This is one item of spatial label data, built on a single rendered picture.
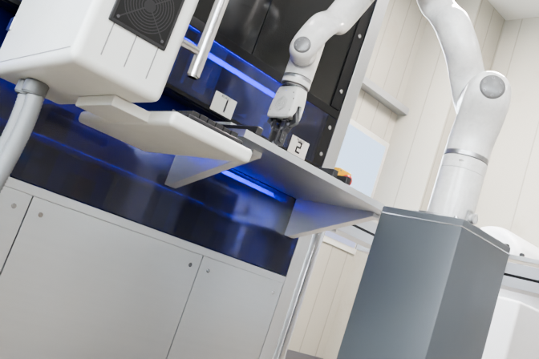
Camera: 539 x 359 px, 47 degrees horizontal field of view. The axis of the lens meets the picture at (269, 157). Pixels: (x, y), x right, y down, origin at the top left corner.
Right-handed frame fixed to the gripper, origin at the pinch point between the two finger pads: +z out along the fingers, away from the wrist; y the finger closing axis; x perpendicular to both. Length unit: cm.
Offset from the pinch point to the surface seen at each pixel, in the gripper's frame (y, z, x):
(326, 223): -3.3, 15.7, 32.8
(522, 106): -132, -167, 347
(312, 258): -35, 25, 64
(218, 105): -19.9, -5.6, -9.4
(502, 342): -53, 27, 259
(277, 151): 20.1, 8.8, -14.5
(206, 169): -2.4, 16.4, -17.2
